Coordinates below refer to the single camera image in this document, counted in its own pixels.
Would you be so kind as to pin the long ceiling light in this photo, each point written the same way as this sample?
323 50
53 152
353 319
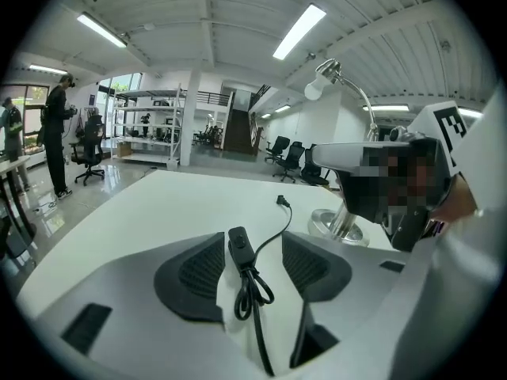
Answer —
300 31
282 109
48 69
102 30
385 107

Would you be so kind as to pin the silver gooseneck desk lamp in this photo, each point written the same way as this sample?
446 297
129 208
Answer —
338 226

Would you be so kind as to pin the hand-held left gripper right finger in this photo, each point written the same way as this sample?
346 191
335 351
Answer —
340 315

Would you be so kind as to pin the black balcony railing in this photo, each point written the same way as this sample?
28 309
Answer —
214 98

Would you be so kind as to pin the cardboard box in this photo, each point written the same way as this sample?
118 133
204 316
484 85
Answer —
124 149

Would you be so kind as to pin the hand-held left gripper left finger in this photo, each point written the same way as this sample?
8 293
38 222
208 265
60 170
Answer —
126 287

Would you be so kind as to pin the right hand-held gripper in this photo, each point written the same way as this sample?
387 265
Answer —
431 160

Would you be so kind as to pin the person's right forearm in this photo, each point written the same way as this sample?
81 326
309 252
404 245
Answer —
461 196

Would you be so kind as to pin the black office chair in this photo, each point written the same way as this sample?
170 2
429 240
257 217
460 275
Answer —
291 160
91 145
277 149
313 168

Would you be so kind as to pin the dark staircase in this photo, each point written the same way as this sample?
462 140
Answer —
239 133

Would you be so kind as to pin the white metal shelf rack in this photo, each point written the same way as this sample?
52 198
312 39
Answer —
148 133

